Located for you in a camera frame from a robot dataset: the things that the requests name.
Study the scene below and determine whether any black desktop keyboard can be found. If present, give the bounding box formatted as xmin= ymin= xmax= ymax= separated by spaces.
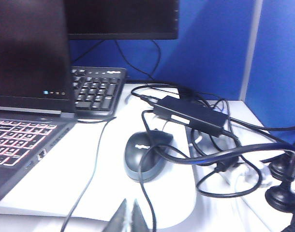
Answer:
xmin=70 ymin=66 xmax=128 ymax=119

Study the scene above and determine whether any thin black keyboard cable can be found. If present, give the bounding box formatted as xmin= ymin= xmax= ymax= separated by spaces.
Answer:
xmin=60 ymin=116 xmax=118 ymax=232

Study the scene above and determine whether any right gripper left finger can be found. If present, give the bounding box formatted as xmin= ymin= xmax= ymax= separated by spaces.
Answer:
xmin=102 ymin=198 xmax=129 ymax=232

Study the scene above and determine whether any black ASUS computer monitor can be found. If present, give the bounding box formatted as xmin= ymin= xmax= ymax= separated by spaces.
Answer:
xmin=64 ymin=0 xmax=180 ymax=41

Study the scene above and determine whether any thin black desk cable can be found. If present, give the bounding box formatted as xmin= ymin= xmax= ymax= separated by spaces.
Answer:
xmin=138 ymin=110 xmax=158 ymax=232

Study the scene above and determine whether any thin black monitor cable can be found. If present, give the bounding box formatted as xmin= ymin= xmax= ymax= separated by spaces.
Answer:
xmin=115 ymin=40 xmax=153 ymax=79
xmin=149 ymin=40 xmax=162 ymax=79

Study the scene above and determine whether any white power strip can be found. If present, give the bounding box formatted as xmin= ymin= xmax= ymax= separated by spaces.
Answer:
xmin=231 ymin=159 xmax=274 ymax=194

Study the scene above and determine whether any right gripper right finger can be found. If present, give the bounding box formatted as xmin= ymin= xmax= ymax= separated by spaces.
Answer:
xmin=131 ymin=199 xmax=151 ymax=232

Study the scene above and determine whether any thick black braided cable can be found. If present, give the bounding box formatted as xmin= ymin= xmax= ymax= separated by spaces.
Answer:
xmin=130 ymin=81 xmax=295 ymax=132

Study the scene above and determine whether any black Hasee laptop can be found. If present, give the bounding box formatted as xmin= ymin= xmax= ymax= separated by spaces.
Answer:
xmin=0 ymin=0 xmax=78 ymax=206

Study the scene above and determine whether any black laptop power adapter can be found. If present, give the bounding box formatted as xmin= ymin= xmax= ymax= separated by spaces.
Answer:
xmin=152 ymin=95 xmax=228 ymax=138

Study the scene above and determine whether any silver partition post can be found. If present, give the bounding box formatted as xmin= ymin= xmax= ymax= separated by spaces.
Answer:
xmin=238 ymin=0 xmax=263 ymax=102

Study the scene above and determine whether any thick black power cable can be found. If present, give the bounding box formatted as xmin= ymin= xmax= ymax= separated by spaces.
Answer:
xmin=147 ymin=142 xmax=295 ymax=185

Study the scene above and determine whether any black and grey mouse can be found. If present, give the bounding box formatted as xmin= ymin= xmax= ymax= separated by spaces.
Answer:
xmin=123 ymin=130 xmax=175 ymax=183

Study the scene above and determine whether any thin black adapter cable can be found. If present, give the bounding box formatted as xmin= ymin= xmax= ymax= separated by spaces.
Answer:
xmin=191 ymin=128 xmax=263 ymax=199

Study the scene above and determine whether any black round power plug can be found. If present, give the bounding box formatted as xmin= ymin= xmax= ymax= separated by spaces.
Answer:
xmin=265 ymin=180 xmax=295 ymax=214
xmin=269 ymin=154 xmax=295 ymax=182

